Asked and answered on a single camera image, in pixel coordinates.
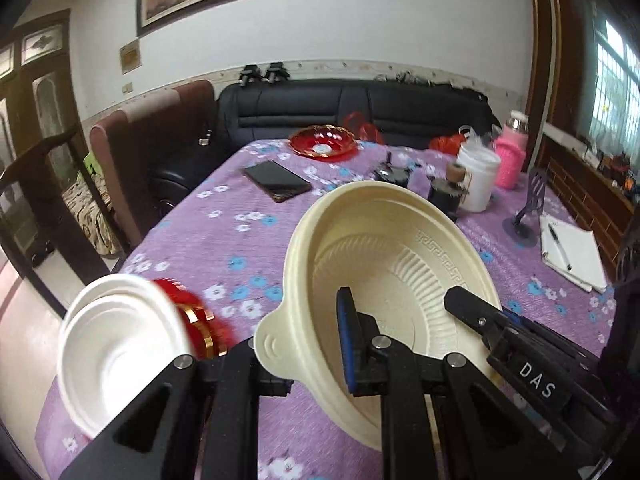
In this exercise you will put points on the black jar with twine spool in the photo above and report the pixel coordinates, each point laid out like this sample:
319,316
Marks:
445,197

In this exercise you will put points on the brown armchair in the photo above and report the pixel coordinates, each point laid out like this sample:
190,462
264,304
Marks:
150,135

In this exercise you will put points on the black pen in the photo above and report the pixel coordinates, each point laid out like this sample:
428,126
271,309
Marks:
559,246

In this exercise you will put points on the small bottle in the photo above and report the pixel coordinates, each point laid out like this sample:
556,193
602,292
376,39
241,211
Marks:
205,137

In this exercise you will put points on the white notebook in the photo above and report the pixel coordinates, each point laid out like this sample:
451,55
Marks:
582,250

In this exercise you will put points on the red plate with sticker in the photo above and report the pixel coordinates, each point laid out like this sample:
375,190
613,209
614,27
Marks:
322,140

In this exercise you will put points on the small wall plaque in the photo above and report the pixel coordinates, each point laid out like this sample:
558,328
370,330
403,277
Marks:
129,56

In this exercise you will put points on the beige plastic bowl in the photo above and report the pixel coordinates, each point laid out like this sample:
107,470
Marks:
400,240

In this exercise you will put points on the white plastic container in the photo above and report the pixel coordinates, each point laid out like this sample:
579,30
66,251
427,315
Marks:
480,180

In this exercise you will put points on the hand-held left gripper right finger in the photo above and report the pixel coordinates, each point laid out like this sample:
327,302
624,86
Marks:
346,340

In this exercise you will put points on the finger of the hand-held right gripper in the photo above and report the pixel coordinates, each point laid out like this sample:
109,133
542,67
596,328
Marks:
475,315

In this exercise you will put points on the green cloth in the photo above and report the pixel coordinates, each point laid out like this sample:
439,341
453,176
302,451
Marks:
90,164

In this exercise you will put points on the wooden glass door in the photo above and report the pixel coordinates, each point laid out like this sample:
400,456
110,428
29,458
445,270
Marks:
45,90

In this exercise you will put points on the purple floral tablecloth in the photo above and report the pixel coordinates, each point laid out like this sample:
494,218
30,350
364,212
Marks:
200,230

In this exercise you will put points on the clear plastic bag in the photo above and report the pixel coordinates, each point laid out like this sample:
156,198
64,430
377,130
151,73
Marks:
477,135

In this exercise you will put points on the patterned blanket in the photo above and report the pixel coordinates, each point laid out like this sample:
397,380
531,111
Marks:
90,215

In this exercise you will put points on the wooden sideboard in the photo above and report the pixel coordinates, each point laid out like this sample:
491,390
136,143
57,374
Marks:
585,185

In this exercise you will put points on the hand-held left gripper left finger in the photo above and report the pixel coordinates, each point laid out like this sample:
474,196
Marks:
240,365

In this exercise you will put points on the wall switch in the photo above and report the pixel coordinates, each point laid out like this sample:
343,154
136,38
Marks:
128,87

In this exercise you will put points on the window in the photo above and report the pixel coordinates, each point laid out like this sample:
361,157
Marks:
615,80

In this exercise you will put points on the black smartphone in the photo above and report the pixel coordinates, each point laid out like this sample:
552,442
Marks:
277,180

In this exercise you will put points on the black device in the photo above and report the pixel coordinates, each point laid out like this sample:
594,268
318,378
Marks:
250,76
276,72

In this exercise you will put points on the black leather sofa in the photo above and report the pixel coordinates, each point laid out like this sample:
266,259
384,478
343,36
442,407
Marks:
300,105

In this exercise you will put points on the large red glass plate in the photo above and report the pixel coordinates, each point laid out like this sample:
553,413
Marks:
225,335

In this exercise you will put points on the pink bottle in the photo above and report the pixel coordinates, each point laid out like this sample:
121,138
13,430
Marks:
511,160

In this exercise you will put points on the dark wooden chair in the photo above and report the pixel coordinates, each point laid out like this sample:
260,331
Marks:
45,270

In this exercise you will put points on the white foam bowl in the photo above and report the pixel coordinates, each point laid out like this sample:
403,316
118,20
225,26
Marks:
115,350

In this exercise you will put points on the red plastic bag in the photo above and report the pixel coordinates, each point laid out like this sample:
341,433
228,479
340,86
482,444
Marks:
445,144
365,130

